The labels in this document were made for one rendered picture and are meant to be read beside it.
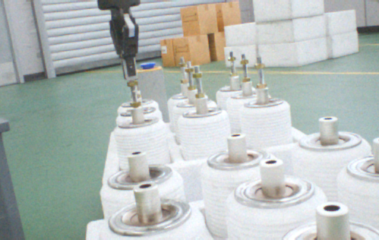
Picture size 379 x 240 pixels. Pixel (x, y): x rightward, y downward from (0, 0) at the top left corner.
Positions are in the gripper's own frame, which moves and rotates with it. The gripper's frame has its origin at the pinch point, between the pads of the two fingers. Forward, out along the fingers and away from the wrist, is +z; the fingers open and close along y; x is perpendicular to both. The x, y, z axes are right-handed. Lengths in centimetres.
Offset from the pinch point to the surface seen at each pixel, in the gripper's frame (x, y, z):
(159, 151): -2.0, -4.4, 15.0
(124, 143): 3.7, -2.8, 12.7
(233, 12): -210, 371, -14
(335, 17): -227, 225, 2
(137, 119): 0.2, -1.1, 9.2
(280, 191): -1.4, -46.0, 9.7
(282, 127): -23.9, -10.5, 14.0
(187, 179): -4.9, -9.2, 19.7
